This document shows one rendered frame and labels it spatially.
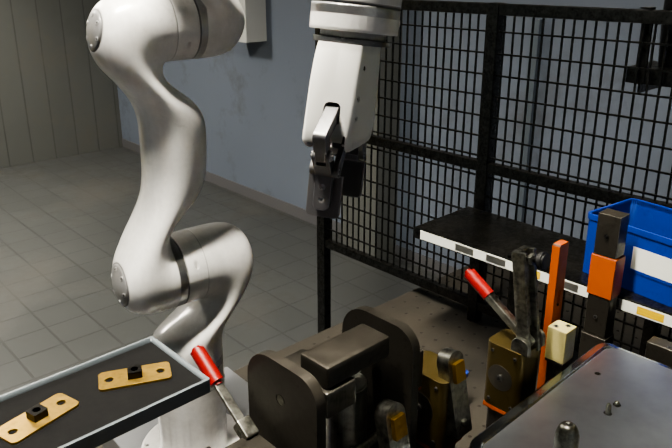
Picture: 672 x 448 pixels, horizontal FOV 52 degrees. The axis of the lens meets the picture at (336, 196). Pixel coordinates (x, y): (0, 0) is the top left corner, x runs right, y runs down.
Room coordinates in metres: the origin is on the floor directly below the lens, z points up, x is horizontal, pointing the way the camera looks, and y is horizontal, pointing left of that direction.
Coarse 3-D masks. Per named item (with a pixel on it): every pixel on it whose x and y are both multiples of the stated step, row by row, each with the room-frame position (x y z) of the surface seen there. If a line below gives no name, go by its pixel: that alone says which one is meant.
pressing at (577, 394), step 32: (608, 352) 1.03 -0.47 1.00; (544, 384) 0.93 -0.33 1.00; (576, 384) 0.93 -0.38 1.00; (608, 384) 0.93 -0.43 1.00; (640, 384) 0.93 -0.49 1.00; (512, 416) 0.85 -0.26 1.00; (544, 416) 0.85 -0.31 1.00; (576, 416) 0.85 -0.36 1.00; (608, 416) 0.85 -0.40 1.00; (640, 416) 0.85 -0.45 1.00
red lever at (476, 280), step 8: (472, 272) 1.04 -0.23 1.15; (472, 280) 1.03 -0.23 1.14; (480, 280) 1.03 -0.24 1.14; (480, 288) 1.02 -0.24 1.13; (488, 288) 1.02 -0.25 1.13; (488, 296) 1.01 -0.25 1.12; (496, 296) 1.01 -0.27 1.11; (496, 304) 1.00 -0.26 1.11; (496, 312) 1.00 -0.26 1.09; (504, 312) 0.99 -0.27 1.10; (504, 320) 0.99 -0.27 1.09; (512, 320) 0.98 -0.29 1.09; (512, 328) 0.97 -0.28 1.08
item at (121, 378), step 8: (128, 368) 0.71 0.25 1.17; (136, 368) 0.72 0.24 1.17; (144, 368) 0.73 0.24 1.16; (152, 368) 0.73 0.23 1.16; (160, 368) 0.73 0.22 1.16; (168, 368) 0.73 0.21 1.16; (104, 376) 0.71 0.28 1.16; (112, 376) 0.71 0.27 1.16; (120, 376) 0.71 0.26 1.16; (128, 376) 0.70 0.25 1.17; (136, 376) 0.70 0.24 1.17; (144, 376) 0.71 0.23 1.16; (152, 376) 0.71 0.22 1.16; (160, 376) 0.71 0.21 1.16; (168, 376) 0.71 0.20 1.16; (104, 384) 0.69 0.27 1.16; (112, 384) 0.69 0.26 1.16; (120, 384) 0.69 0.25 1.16; (128, 384) 0.69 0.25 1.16; (136, 384) 0.69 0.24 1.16
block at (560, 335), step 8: (560, 320) 1.02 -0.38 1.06; (552, 328) 1.00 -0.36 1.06; (560, 328) 1.00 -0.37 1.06; (568, 328) 1.00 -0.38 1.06; (552, 336) 1.00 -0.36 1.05; (560, 336) 0.99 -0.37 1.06; (568, 336) 0.99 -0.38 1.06; (552, 344) 1.00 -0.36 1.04; (560, 344) 0.99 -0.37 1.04; (568, 344) 0.99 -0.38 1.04; (552, 352) 0.99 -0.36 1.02; (560, 352) 0.98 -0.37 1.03; (568, 352) 0.99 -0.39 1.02; (552, 360) 1.00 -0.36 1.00; (560, 360) 0.98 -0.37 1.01; (568, 360) 1.00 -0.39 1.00; (552, 368) 1.00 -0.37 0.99; (560, 368) 0.99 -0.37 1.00; (552, 376) 1.00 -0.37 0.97
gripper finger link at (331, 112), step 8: (328, 104) 0.61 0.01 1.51; (336, 104) 0.61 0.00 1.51; (328, 112) 0.60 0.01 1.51; (336, 112) 0.60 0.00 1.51; (320, 120) 0.59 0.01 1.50; (328, 120) 0.59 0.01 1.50; (336, 120) 0.60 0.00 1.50; (320, 128) 0.58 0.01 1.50; (328, 128) 0.58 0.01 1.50; (312, 136) 0.57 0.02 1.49; (320, 136) 0.57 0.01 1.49; (328, 136) 0.58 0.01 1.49; (320, 144) 0.57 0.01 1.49; (328, 144) 0.58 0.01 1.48; (320, 152) 0.58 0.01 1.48; (320, 160) 0.58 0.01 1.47
